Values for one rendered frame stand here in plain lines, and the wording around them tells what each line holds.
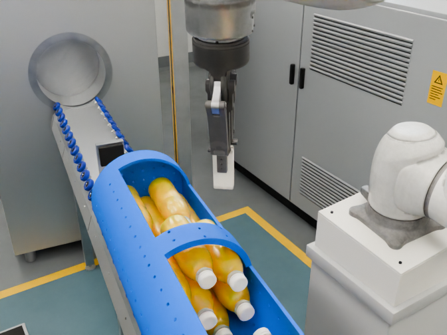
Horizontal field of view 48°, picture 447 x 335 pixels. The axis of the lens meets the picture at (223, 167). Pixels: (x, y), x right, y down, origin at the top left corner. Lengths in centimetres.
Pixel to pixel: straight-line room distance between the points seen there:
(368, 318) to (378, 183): 36
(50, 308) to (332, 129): 177
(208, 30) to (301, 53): 234
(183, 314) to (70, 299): 194
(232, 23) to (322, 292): 104
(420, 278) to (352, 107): 151
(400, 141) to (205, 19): 71
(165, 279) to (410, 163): 61
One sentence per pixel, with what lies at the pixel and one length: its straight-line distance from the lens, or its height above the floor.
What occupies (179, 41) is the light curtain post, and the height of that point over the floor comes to 139.
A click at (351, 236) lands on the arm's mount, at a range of 134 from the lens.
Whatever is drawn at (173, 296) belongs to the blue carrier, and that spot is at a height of 120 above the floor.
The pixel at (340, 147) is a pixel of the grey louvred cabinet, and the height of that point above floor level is 65.
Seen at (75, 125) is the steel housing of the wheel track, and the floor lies 93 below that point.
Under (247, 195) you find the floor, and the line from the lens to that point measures 359.
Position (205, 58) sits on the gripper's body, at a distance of 66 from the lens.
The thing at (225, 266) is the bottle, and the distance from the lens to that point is 114.
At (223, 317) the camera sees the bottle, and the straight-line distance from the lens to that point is 121.
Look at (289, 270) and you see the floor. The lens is 295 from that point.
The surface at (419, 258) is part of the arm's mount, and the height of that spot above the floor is 111.
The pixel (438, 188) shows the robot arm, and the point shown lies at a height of 130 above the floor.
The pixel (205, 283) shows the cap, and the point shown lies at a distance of 110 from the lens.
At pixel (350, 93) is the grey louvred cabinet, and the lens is 271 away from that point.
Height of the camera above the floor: 188
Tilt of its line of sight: 28 degrees down
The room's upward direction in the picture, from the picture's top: straight up
